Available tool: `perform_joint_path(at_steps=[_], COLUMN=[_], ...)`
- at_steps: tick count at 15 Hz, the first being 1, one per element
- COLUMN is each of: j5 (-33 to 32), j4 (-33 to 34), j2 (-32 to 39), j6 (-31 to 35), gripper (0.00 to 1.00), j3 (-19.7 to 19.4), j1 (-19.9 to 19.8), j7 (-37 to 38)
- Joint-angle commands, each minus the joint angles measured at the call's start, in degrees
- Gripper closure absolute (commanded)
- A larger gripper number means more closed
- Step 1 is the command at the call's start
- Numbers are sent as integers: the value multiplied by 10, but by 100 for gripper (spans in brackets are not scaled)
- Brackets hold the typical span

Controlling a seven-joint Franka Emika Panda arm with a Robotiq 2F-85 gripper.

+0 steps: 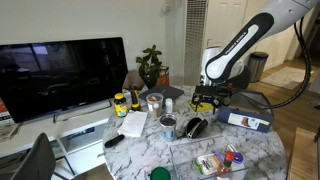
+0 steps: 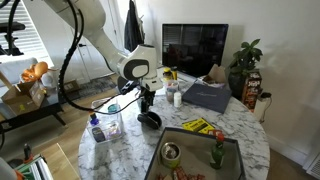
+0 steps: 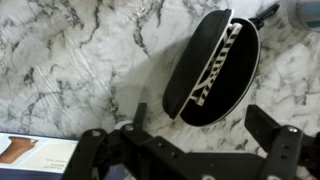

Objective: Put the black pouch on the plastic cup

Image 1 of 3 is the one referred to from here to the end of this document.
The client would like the vitamin bottle yellow cap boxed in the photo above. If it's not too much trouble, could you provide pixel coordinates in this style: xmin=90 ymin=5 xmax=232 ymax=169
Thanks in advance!
xmin=113 ymin=92 xmax=129 ymax=118

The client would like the dark chair with metal legs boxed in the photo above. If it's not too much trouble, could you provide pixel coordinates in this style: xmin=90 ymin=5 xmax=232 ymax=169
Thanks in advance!
xmin=9 ymin=132 xmax=79 ymax=180

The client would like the clear lidded jar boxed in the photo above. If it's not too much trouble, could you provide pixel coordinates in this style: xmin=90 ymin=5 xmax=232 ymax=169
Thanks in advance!
xmin=145 ymin=92 xmax=165 ymax=118

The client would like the dark grey flat notebook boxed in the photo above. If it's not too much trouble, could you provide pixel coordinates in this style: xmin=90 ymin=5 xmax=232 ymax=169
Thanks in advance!
xmin=138 ymin=84 xmax=185 ymax=103

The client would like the dark grey round-back chair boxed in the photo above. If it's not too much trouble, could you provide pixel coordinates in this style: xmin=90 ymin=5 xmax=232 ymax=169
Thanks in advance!
xmin=229 ymin=64 xmax=252 ymax=91

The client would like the white television cabinet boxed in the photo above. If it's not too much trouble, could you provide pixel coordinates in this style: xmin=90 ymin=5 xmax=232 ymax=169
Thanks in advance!
xmin=0 ymin=106 xmax=118 ymax=178

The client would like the white and green packet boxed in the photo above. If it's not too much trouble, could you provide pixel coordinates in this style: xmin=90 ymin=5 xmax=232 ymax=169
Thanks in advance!
xmin=193 ymin=153 xmax=221 ymax=176

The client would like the clear plastic storage container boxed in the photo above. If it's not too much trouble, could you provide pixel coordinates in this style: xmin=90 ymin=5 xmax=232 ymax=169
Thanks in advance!
xmin=169 ymin=134 xmax=249 ymax=180

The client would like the white wall heater grille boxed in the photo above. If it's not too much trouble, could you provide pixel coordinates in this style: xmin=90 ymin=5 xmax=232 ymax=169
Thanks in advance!
xmin=183 ymin=0 xmax=208 ymax=87

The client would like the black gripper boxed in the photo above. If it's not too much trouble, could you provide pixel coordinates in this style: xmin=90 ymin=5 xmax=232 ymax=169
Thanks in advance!
xmin=191 ymin=84 xmax=234 ymax=115

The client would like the dark blue cardboard box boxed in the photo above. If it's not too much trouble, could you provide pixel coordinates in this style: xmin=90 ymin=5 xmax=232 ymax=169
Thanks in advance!
xmin=217 ymin=89 xmax=275 ymax=134

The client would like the black flat screen television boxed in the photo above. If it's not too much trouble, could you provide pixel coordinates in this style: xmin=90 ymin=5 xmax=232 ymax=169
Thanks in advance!
xmin=0 ymin=36 xmax=129 ymax=124

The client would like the metal cup with blue print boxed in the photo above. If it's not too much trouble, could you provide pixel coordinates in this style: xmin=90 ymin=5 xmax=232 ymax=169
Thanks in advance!
xmin=159 ymin=113 xmax=178 ymax=142

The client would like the yellow printed leaflet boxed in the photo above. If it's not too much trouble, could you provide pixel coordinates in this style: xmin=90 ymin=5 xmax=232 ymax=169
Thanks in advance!
xmin=188 ymin=99 xmax=214 ymax=113

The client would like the small white bottle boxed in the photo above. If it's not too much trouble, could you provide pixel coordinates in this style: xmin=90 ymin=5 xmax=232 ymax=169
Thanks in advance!
xmin=165 ymin=97 xmax=174 ymax=114

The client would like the white panel door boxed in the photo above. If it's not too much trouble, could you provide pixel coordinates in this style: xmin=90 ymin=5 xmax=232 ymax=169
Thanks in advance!
xmin=199 ymin=0 xmax=249 ymax=68

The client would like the purple plastic item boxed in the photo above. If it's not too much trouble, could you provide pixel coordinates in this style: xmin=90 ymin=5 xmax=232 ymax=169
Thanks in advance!
xmin=213 ymin=151 xmax=244 ymax=165

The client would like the steel trash can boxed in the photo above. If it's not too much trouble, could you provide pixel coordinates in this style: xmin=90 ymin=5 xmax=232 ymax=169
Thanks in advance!
xmin=247 ymin=51 xmax=270 ymax=84

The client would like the white folded paper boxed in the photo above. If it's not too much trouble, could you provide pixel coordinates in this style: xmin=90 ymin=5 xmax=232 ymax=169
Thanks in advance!
xmin=117 ymin=110 xmax=148 ymax=138

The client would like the yellow and black tool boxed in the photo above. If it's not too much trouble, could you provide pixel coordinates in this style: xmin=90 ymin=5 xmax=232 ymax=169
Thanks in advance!
xmin=129 ymin=84 xmax=142 ymax=112

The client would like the white wall thermostat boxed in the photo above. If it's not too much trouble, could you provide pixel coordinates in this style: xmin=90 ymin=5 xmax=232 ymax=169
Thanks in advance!
xmin=161 ymin=2 xmax=173 ymax=14

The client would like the green round lid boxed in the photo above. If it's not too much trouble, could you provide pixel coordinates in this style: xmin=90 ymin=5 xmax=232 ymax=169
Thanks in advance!
xmin=149 ymin=166 xmax=172 ymax=180

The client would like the green potted plant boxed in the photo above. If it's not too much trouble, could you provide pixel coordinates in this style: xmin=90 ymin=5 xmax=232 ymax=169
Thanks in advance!
xmin=135 ymin=44 xmax=164 ymax=89

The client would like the light wooden board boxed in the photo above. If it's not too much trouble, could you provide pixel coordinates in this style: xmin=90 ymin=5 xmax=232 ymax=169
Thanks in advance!
xmin=287 ymin=126 xmax=320 ymax=180

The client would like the black remote control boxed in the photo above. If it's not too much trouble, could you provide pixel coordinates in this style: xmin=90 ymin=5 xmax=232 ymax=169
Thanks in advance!
xmin=104 ymin=133 xmax=126 ymax=149

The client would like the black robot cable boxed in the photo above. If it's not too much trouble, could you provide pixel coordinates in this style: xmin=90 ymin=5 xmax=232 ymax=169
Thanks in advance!
xmin=233 ymin=16 xmax=313 ymax=111

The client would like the brown paper bag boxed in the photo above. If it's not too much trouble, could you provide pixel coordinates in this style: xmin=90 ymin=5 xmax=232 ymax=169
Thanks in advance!
xmin=123 ymin=71 xmax=146 ymax=93

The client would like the beige floor rug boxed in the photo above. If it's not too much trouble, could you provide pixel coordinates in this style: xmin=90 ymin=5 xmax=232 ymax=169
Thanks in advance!
xmin=260 ymin=65 xmax=314 ymax=91

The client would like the hot sauce bottle red cap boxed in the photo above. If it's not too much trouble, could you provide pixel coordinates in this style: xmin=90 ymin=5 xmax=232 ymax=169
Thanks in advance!
xmin=216 ymin=150 xmax=236 ymax=178

